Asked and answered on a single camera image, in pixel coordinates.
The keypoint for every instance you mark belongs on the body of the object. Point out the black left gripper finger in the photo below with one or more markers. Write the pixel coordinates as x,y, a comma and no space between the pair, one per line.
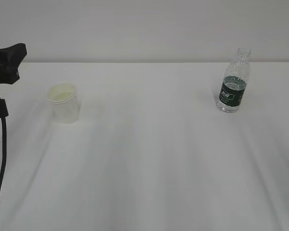
12,56

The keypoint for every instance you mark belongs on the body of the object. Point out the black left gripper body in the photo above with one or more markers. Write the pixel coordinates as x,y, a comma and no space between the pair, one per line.
9,74

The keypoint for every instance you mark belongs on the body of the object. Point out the white paper cup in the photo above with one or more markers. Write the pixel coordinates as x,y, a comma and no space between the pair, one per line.
63,100

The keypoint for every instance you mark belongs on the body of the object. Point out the clear water bottle green label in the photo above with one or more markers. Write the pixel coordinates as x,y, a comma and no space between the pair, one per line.
234,82

